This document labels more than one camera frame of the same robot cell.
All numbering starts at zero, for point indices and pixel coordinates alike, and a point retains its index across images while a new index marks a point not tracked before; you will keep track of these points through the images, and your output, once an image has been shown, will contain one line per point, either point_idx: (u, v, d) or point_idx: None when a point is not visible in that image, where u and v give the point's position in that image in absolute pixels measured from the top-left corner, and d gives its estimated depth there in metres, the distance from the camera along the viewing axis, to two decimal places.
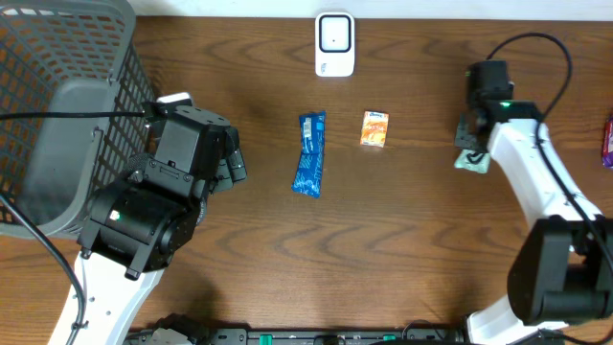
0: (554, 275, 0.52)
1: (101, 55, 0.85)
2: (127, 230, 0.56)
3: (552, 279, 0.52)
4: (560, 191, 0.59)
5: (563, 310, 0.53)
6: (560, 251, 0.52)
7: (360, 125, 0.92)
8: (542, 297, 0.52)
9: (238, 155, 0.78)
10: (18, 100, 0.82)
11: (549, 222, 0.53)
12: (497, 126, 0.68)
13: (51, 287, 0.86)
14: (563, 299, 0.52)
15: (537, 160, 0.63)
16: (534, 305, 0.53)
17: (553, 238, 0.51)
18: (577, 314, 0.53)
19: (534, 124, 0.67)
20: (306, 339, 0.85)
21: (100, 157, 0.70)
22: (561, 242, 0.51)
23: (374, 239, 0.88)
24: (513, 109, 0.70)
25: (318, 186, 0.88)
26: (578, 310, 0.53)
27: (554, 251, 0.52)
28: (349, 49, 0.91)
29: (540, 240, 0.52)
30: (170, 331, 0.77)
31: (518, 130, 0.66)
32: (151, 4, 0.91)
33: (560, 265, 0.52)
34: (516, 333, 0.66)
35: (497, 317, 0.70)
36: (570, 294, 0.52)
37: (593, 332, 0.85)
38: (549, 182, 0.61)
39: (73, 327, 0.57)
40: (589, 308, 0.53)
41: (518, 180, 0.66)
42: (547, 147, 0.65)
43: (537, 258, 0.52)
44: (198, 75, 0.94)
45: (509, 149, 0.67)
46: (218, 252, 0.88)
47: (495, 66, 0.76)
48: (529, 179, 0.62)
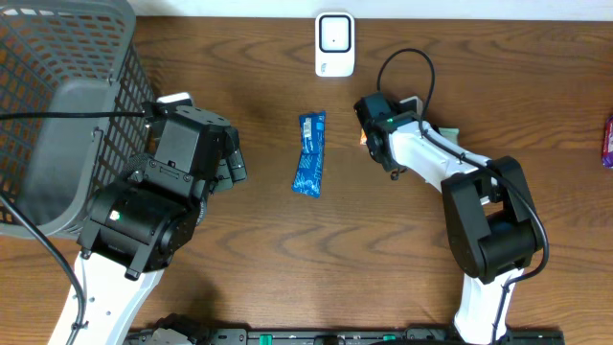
0: (477, 223, 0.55)
1: (101, 55, 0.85)
2: (127, 230, 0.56)
3: (478, 228, 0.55)
4: (452, 157, 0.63)
5: (503, 251, 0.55)
6: (474, 200, 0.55)
7: (360, 126, 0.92)
8: (480, 247, 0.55)
9: (238, 155, 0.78)
10: (19, 101, 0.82)
11: (452, 180, 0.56)
12: (390, 137, 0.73)
13: (51, 287, 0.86)
14: (496, 243, 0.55)
15: (429, 146, 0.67)
16: (477, 258, 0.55)
17: (461, 192, 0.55)
18: (516, 251, 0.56)
19: (418, 122, 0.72)
20: (306, 339, 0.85)
21: (100, 157, 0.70)
22: (469, 192, 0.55)
23: (374, 239, 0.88)
24: (397, 122, 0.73)
25: (318, 186, 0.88)
26: (512, 247, 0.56)
27: (467, 202, 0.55)
28: (349, 49, 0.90)
29: (450, 196, 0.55)
30: (170, 331, 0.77)
31: (405, 132, 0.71)
32: (152, 4, 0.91)
33: (479, 213, 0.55)
34: (488, 303, 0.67)
35: (466, 303, 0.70)
36: (501, 236, 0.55)
37: (595, 332, 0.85)
38: (444, 158, 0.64)
39: (73, 327, 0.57)
40: (521, 241, 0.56)
41: (426, 176, 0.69)
42: (434, 134, 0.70)
43: (456, 215, 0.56)
44: (198, 75, 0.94)
45: (407, 152, 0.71)
46: (217, 252, 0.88)
47: (375, 97, 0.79)
48: (430, 164, 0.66)
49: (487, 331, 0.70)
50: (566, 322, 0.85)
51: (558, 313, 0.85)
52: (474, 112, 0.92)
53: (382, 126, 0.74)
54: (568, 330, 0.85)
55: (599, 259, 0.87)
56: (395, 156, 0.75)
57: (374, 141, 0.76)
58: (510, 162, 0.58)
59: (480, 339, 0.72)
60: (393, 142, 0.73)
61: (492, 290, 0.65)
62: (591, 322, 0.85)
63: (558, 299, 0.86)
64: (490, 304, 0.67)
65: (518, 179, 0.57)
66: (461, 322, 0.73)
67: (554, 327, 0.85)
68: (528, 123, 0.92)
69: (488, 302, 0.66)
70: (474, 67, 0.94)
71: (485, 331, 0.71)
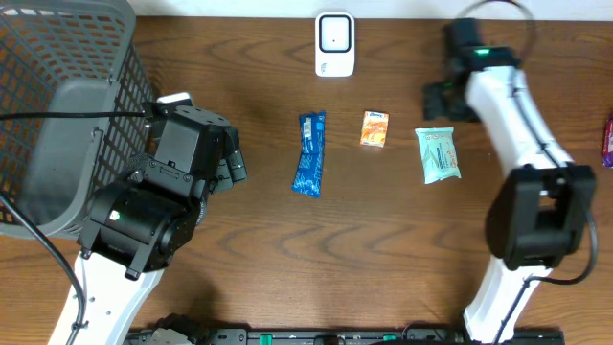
0: (527, 216, 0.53)
1: (101, 55, 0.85)
2: (127, 230, 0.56)
3: (525, 218, 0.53)
4: (533, 142, 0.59)
5: (537, 248, 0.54)
6: (534, 197, 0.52)
7: (360, 125, 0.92)
8: (516, 238, 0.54)
9: (238, 155, 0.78)
10: (18, 101, 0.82)
11: (522, 172, 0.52)
12: (476, 76, 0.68)
13: (51, 287, 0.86)
14: (535, 240, 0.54)
15: (511, 107, 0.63)
16: (509, 244, 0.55)
17: (525, 184, 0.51)
18: (549, 250, 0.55)
19: (512, 70, 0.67)
20: (306, 339, 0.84)
21: (100, 157, 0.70)
22: (534, 189, 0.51)
23: (374, 239, 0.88)
24: (493, 56, 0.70)
25: (318, 186, 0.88)
26: (549, 247, 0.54)
27: (528, 195, 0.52)
28: (349, 49, 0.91)
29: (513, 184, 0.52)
30: (170, 331, 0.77)
31: (497, 79, 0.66)
32: (152, 4, 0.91)
33: (533, 207, 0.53)
34: (504, 298, 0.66)
35: (483, 295, 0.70)
36: (542, 231, 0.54)
37: (595, 332, 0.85)
38: (526, 133, 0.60)
39: (73, 327, 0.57)
40: (559, 245, 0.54)
41: (497, 132, 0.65)
42: (525, 96, 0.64)
43: (511, 201, 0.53)
44: (198, 75, 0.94)
45: (487, 99, 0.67)
46: (218, 252, 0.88)
47: (462, 23, 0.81)
48: (507, 131, 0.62)
49: (494, 328, 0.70)
50: (567, 322, 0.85)
51: (559, 313, 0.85)
52: None
53: (472, 56, 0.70)
54: (568, 330, 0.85)
55: (599, 260, 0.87)
56: (470, 95, 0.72)
57: (456, 69, 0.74)
58: (586, 171, 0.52)
59: (485, 338, 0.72)
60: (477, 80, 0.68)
61: (510, 285, 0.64)
62: (591, 322, 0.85)
63: (558, 299, 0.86)
64: (506, 299, 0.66)
65: (589, 192, 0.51)
66: (470, 315, 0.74)
67: (554, 327, 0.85)
68: None
69: (503, 297, 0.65)
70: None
71: (491, 330, 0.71)
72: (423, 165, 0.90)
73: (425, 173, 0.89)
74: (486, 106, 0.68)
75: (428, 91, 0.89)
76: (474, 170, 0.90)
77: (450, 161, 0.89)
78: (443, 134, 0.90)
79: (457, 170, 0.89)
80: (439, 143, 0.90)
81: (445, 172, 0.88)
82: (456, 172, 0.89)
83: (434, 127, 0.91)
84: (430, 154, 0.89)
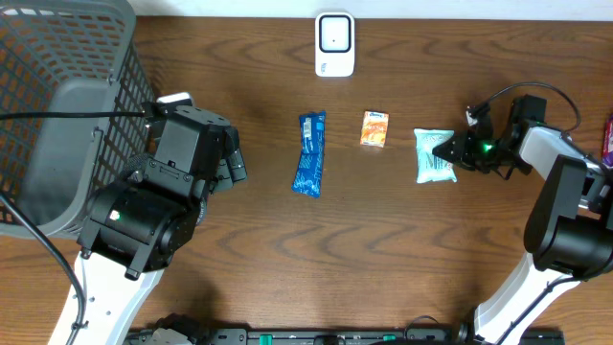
0: (567, 207, 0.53)
1: (101, 55, 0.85)
2: (127, 230, 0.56)
3: (564, 210, 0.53)
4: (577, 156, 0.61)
5: (575, 245, 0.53)
6: (578, 185, 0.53)
7: (360, 126, 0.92)
8: (556, 227, 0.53)
9: (238, 155, 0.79)
10: (19, 101, 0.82)
11: (570, 158, 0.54)
12: (532, 130, 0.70)
13: (51, 286, 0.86)
14: (575, 236, 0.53)
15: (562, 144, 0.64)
16: (547, 234, 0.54)
17: (572, 167, 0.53)
18: (582, 256, 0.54)
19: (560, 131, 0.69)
20: (306, 339, 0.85)
21: (100, 157, 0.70)
22: (578, 175, 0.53)
23: (374, 239, 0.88)
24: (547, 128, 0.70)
25: (318, 186, 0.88)
26: (584, 249, 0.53)
27: (571, 182, 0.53)
28: (349, 49, 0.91)
29: (558, 169, 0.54)
30: (170, 331, 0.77)
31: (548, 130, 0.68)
32: (151, 4, 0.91)
33: (577, 195, 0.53)
34: (524, 297, 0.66)
35: (502, 293, 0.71)
36: (580, 233, 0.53)
37: (596, 332, 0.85)
38: (571, 153, 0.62)
39: (73, 327, 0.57)
40: (596, 251, 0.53)
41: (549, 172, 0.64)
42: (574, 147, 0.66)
43: (553, 189, 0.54)
44: (198, 75, 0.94)
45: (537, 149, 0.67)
46: (218, 252, 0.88)
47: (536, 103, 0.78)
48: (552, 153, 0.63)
49: (503, 327, 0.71)
50: (566, 322, 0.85)
51: (559, 313, 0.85)
52: None
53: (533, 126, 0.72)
54: (568, 330, 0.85)
55: None
56: (523, 149, 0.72)
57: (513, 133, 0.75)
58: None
59: (488, 336, 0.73)
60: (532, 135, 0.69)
61: (533, 285, 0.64)
62: (591, 322, 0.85)
63: (559, 299, 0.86)
64: (526, 298, 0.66)
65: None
66: (481, 312, 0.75)
67: (554, 327, 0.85)
68: None
69: (523, 296, 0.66)
70: (474, 67, 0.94)
71: (498, 329, 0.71)
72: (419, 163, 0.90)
73: (419, 172, 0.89)
74: (533, 153, 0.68)
75: (463, 136, 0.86)
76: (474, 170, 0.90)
77: (446, 164, 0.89)
78: (443, 137, 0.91)
79: (452, 173, 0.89)
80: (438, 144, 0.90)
81: (440, 174, 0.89)
82: (450, 175, 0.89)
83: (436, 129, 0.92)
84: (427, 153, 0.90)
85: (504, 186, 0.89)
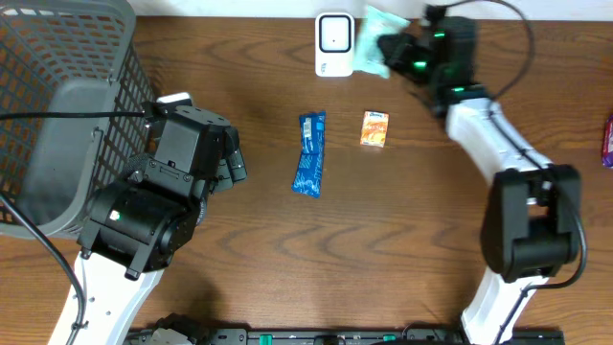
0: (518, 222, 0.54)
1: (101, 55, 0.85)
2: (127, 230, 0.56)
3: (516, 227, 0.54)
4: (512, 149, 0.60)
5: (534, 254, 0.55)
6: (520, 200, 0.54)
7: (360, 125, 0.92)
8: (511, 246, 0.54)
9: (238, 155, 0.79)
10: (18, 101, 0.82)
11: (507, 174, 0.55)
12: (453, 107, 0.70)
13: (52, 286, 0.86)
14: (531, 246, 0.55)
15: (492, 127, 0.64)
16: (506, 254, 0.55)
17: (510, 185, 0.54)
18: (544, 260, 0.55)
19: (486, 101, 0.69)
20: (306, 339, 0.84)
21: (100, 157, 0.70)
22: (519, 190, 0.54)
23: (374, 239, 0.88)
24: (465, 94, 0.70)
25: (318, 186, 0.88)
26: (545, 254, 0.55)
27: (513, 199, 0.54)
28: (349, 49, 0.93)
29: (499, 190, 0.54)
30: (170, 331, 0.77)
31: (472, 107, 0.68)
32: (152, 4, 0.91)
33: (522, 210, 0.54)
34: (504, 304, 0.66)
35: (482, 299, 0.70)
36: (536, 241, 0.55)
37: (596, 333, 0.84)
38: (493, 144, 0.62)
39: (73, 327, 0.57)
40: (556, 251, 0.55)
41: (479, 152, 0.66)
42: (500, 118, 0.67)
43: (499, 210, 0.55)
44: (198, 76, 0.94)
45: (467, 128, 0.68)
46: (218, 252, 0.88)
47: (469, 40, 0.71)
48: (488, 149, 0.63)
49: (494, 331, 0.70)
50: (567, 322, 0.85)
51: (559, 313, 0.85)
52: None
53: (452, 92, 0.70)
54: (568, 330, 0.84)
55: (599, 260, 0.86)
56: (452, 126, 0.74)
57: (438, 105, 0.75)
58: (570, 173, 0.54)
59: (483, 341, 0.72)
60: (454, 113, 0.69)
61: (510, 292, 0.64)
62: (591, 322, 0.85)
63: (559, 299, 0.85)
64: (506, 305, 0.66)
65: (575, 193, 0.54)
66: (466, 320, 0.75)
67: (554, 327, 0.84)
68: (528, 122, 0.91)
69: (502, 303, 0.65)
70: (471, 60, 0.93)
71: (490, 333, 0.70)
72: (357, 48, 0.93)
73: (353, 60, 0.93)
74: (467, 135, 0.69)
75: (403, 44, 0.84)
76: (474, 170, 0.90)
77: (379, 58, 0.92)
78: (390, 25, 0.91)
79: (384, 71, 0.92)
80: (382, 32, 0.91)
81: (372, 66, 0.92)
82: (381, 71, 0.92)
83: (392, 16, 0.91)
84: (368, 39, 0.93)
85: None
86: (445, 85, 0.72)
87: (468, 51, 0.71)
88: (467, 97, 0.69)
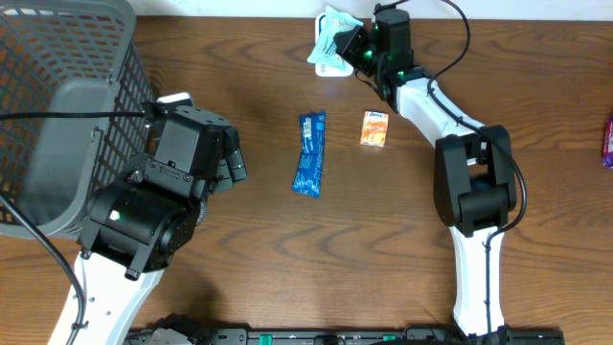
0: (461, 182, 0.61)
1: (101, 55, 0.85)
2: (127, 230, 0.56)
3: (459, 185, 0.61)
4: (450, 119, 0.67)
5: (479, 206, 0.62)
6: (461, 161, 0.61)
7: (360, 125, 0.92)
8: (458, 200, 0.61)
9: (238, 155, 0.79)
10: (18, 101, 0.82)
11: (445, 140, 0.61)
12: (397, 89, 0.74)
13: (52, 286, 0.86)
14: (475, 199, 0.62)
15: (432, 103, 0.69)
16: (454, 209, 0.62)
17: (448, 149, 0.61)
18: (488, 209, 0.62)
19: (426, 79, 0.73)
20: (306, 339, 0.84)
21: (100, 157, 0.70)
22: (458, 152, 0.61)
23: (374, 239, 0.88)
24: (408, 77, 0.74)
25: (318, 186, 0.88)
26: (488, 204, 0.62)
27: (455, 161, 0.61)
28: None
29: (442, 155, 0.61)
30: (170, 330, 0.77)
31: (413, 86, 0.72)
32: (151, 4, 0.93)
33: (464, 170, 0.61)
34: (476, 266, 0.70)
35: (459, 280, 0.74)
36: (479, 195, 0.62)
37: (597, 333, 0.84)
38: (434, 116, 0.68)
39: (73, 327, 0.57)
40: (497, 200, 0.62)
41: (425, 127, 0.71)
42: (440, 93, 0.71)
43: (443, 172, 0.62)
44: (197, 76, 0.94)
45: (413, 106, 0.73)
46: (217, 252, 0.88)
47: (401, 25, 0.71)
48: (431, 123, 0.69)
49: (482, 310, 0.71)
50: (567, 322, 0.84)
51: (559, 313, 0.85)
52: (475, 112, 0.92)
53: (394, 77, 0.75)
54: (569, 330, 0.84)
55: (599, 259, 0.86)
56: (397, 105, 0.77)
57: (384, 90, 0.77)
58: (500, 130, 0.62)
59: (479, 330, 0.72)
60: (399, 94, 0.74)
61: (474, 249, 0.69)
62: (591, 322, 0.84)
63: (559, 299, 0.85)
64: (477, 267, 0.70)
65: (507, 148, 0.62)
66: (458, 314, 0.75)
67: (554, 327, 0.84)
68: (528, 122, 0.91)
69: (473, 267, 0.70)
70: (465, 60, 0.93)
71: (481, 316, 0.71)
72: (318, 42, 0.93)
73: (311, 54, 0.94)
74: (412, 112, 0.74)
75: (353, 34, 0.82)
76: None
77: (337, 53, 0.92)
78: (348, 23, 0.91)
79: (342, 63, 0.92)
80: (340, 29, 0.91)
81: (329, 60, 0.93)
82: (338, 65, 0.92)
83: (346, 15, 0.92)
84: (328, 34, 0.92)
85: None
86: (389, 72, 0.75)
87: (405, 37, 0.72)
88: (411, 79, 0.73)
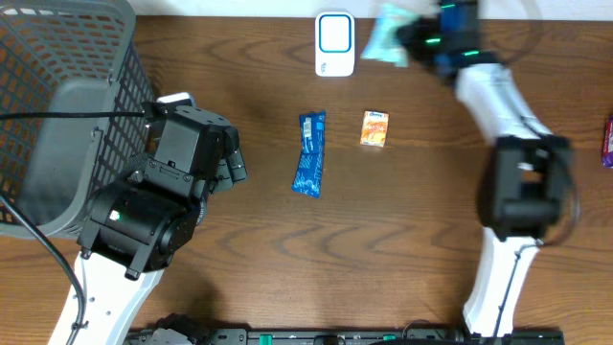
0: (510, 185, 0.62)
1: (101, 55, 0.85)
2: (127, 230, 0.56)
3: (507, 188, 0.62)
4: (514, 119, 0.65)
5: (524, 213, 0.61)
6: (516, 164, 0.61)
7: (360, 125, 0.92)
8: (503, 203, 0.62)
9: (238, 155, 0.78)
10: (18, 101, 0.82)
11: (505, 141, 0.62)
12: (464, 71, 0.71)
13: (52, 287, 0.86)
14: (522, 206, 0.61)
15: (496, 95, 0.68)
16: (496, 210, 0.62)
17: (508, 150, 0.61)
18: (533, 218, 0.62)
19: (496, 66, 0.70)
20: (306, 339, 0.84)
21: (100, 157, 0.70)
22: (515, 155, 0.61)
23: (374, 239, 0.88)
24: (479, 57, 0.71)
25: (318, 186, 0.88)
26: (533, 214, 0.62)
27: (510, 164, 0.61)
28: (349, 49, 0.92)
29: (499, 155, 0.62)
30: (170, 331, 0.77)
31: (482, 72, 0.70)
32: (152, 4, 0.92)
33: (516, 172, 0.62)
34: (500, 271, 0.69)
35: (479, 280, 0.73)
36: (528, 201, 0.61)
37: (597, 333, 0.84)
38: (498, 109, 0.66)
39: (73, 327, 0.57)
40: (544, 213, 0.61)
41: (483, 119, 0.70)
42: (508, 86, 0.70)
43: (496, 173, 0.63)
44: (197, 76, 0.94)
45: (473, 92, 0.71)
46: (217, 252, 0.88)
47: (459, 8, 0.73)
48: (489, 113, 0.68)
49: (493, 313, 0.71)
50: (567, 322, 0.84)
51: (559, 313, 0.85)
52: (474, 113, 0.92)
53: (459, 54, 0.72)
54: (568, 330, 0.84)
55: (599, 259, 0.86)
56: (465, 90, 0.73)
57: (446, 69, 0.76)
58: (563, 143, 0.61)
59: (485, 332, 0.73)
60: (464, 77, 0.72)
61: (504, 257, 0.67)
62: (591, 322, 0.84)
63: (559, 299, 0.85)
64: (502, 274, 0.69)
65: (565, 162, 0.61)
66: (467, 310, 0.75)
67: (554, 327, 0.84)
68: None
69: (498, 273, 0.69)
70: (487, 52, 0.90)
71: (490, 319, 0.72)
72: (377, 36, 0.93)
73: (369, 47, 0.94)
74: (471, 100, 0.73)
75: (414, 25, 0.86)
76: (475, 170, 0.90)
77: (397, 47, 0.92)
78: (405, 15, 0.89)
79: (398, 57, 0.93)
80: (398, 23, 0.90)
81: (386, 55, 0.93)
82: (396, 59, 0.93)
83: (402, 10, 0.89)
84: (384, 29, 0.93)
85: None
86: (454, 50, 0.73)
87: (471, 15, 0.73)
88: (481, 60, 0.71)
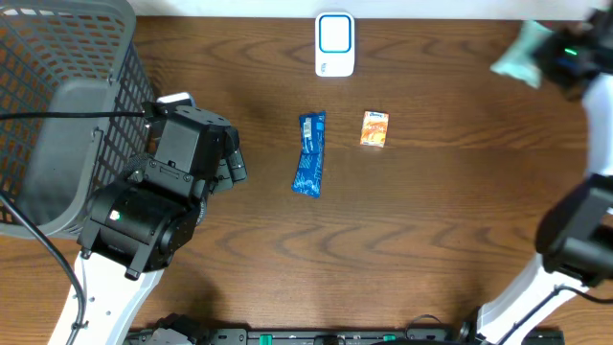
0: (583, 226, 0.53)
1: (101, 55, 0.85)
2: (127, 230, 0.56)
3: (577, 226, 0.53)
4: None
5: (586, 256, 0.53)
6: (601, 207, 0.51)
7: (360, 125, 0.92)
8: (565, 240, 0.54)
9: (238, 155, 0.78)
10: (18, 101, 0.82)
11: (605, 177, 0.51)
12: None
13: (52, 287, 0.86)
14: (586, 248, 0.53)
15: None
16: (555, 242, 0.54)
17: (599, 189, 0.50)
18: (590, 264, 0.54)
19: None
20: (306, 339, 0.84)
21: (100, 157, 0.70)
22: (605, 197, 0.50)
23: (374, 239, 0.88)
24: None
25: (318, 186, 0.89)
26: (594, 262, 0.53)
27: (597, 202, 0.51)
28: (349, 50, 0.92)
29: (587, 190, 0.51)
30: (170, 331, 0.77)
31: None
32: (152, 4, 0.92)
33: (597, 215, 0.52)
34: (531, 295, 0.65)
35: (508, 294, 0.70)
36: (594, 246, 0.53)
37: (597, 333, 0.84)
38: None
39: (73, 327, 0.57)
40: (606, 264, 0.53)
41: None
42: None
43: (572, 207, 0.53)
44: (198, 76, 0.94)
45: None
46: (217, 252, 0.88)
47: None
48: None
49: (507, 327, 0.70)
50: (567, 322, 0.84)
51: (560, 313, 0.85)
52: (474, 113, 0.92)
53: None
54: (568, 330, 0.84)
55: None
56: None
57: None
58: None
59: (489, 336, 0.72)
60: None
61: (540, 285, 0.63)
62: (591, 322, 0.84)
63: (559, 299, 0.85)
64: (531, 298, 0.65)
65: None
66: (486, 312, 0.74)
67: (554, 327, 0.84)
68: (528, 122, 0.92)
69: (529, 296, 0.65)
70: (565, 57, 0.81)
71: (502, 329, 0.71)
72: (510, 54, 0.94)
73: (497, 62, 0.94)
74: None
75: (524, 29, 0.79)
76: (475, 170, 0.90)
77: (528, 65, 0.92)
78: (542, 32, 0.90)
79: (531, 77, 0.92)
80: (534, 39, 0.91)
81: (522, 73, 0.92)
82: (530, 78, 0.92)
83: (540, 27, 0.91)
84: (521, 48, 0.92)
85: (503, 187, 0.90)
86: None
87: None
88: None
